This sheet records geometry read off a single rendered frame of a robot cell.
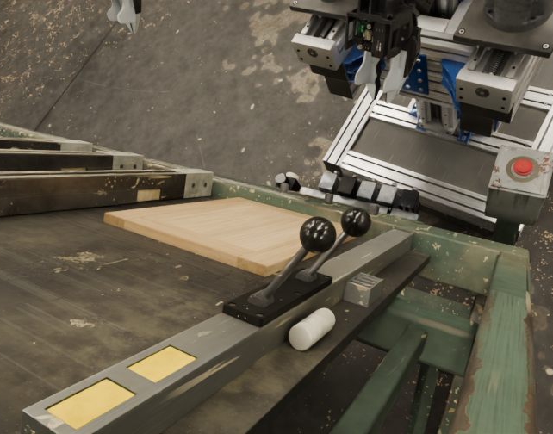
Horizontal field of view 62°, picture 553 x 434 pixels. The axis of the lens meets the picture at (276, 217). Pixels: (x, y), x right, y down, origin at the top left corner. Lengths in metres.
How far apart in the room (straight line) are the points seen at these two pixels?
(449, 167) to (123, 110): 2.10
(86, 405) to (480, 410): 0.30
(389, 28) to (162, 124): 2.39
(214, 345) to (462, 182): 1.65
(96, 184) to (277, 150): 1.55
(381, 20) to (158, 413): 0.53
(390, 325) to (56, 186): 0.69
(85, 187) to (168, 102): 2.06
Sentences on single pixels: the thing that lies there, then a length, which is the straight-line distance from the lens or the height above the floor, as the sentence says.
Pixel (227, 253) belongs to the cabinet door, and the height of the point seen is 1.31.
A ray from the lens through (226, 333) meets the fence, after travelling 0.46.
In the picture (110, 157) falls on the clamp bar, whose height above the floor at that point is 1.03.
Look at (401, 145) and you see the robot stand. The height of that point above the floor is 0.21.
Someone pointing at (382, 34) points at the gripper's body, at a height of 1.49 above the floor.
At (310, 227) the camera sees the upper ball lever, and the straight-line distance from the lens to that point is 0.46.
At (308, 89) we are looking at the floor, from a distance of 2.66.
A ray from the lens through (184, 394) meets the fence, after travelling 0.40.
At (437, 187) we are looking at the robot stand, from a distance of 1.96.
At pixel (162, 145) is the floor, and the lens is 2.88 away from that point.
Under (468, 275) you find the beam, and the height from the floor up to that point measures 0.87.
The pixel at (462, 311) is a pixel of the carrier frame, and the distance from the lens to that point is 1.84.
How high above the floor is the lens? 1.97
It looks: 59 degrees down
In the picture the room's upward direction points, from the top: 39 degrees counter-clockwise
